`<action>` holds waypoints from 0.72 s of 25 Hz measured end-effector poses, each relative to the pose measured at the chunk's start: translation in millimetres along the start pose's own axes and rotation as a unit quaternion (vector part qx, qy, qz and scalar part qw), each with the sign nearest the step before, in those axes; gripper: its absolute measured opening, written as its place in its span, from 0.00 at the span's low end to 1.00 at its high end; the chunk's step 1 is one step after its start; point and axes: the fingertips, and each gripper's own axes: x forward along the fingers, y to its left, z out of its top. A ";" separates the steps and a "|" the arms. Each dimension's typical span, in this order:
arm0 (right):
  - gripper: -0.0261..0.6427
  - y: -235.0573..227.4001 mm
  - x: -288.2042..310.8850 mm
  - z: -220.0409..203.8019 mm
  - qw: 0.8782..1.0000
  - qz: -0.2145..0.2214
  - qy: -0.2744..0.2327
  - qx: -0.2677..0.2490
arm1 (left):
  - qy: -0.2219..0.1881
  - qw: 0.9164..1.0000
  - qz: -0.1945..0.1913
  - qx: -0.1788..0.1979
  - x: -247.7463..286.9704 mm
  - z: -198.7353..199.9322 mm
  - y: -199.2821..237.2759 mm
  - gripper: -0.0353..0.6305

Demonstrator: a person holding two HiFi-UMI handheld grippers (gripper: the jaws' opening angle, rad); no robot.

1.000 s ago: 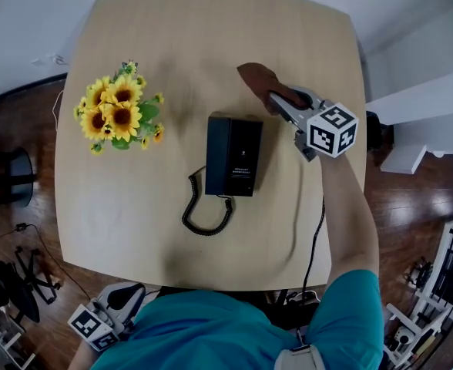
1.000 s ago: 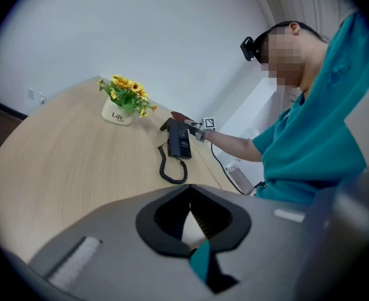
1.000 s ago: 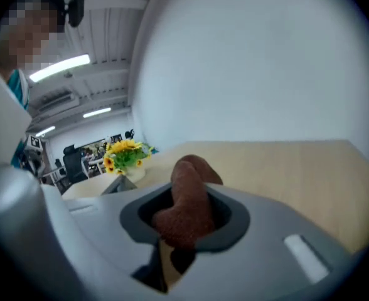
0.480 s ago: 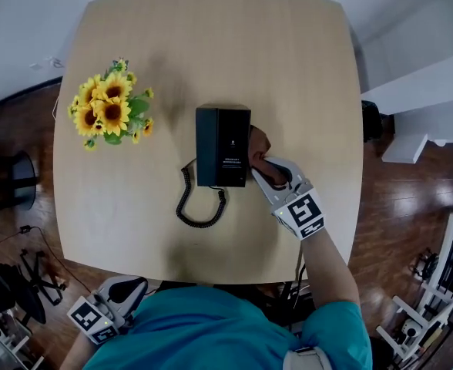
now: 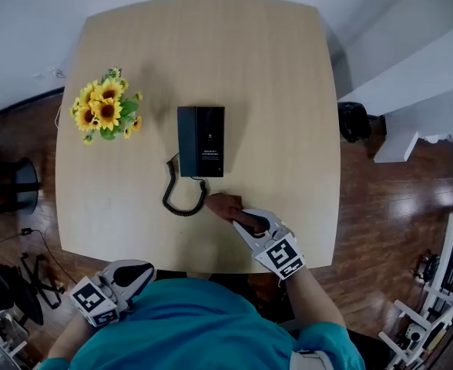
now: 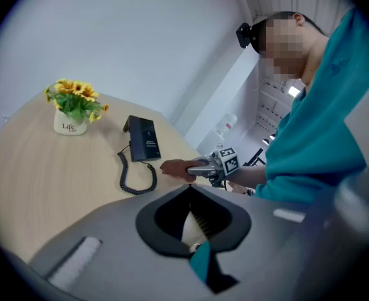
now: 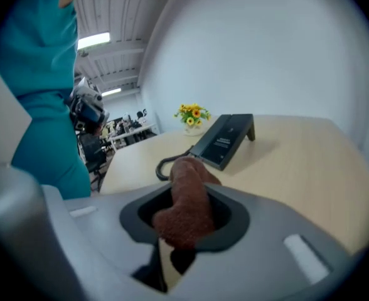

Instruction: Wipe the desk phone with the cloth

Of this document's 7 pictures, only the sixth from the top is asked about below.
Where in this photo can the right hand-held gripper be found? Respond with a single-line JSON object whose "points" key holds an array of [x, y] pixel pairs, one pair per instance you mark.
{"points": [[230, 163]]}

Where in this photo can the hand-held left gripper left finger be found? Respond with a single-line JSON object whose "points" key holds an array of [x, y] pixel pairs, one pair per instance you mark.
{"points": [[109, 246]]}

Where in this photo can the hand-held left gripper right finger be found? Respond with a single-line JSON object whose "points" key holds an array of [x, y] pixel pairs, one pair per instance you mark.
{"points": [[281, 246]]}

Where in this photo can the brown cloth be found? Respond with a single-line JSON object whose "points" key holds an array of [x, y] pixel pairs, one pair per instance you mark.
{"points": [[175, 169]]}

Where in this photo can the person's right forearm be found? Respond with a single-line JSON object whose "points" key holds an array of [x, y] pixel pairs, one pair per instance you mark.
{"points": [[248, 176]]}

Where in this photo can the black telephone handset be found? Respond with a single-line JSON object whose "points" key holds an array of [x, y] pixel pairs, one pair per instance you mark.
{"points": [[135, 136]]}

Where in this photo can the clear water jug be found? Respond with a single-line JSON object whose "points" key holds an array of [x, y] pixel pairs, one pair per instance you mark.
{"points": [[226, 124]]}

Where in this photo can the black metal rack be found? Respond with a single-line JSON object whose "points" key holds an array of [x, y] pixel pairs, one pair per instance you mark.
{"points": [[256, 157]]}

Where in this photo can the person's teal shirt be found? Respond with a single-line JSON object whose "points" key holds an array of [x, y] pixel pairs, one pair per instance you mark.
{"points": [[313, 136]]}

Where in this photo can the long ceiling light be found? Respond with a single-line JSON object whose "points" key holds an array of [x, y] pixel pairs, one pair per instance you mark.
{"points": [[294, 90]]}

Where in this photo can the person's head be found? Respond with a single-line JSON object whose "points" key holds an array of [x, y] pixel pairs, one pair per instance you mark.
{"points": [[285, 52]]}

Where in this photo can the sunflowers in white pot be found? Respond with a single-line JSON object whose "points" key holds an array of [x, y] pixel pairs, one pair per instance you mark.
{"points": [[73, 105]]}

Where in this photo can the black head camera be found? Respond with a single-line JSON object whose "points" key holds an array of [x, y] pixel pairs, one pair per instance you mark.
{"points": [[244, 36]]}

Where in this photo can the white wall socket with plug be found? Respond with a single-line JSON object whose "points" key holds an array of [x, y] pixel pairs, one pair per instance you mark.
{"points": [[6, 119]]}

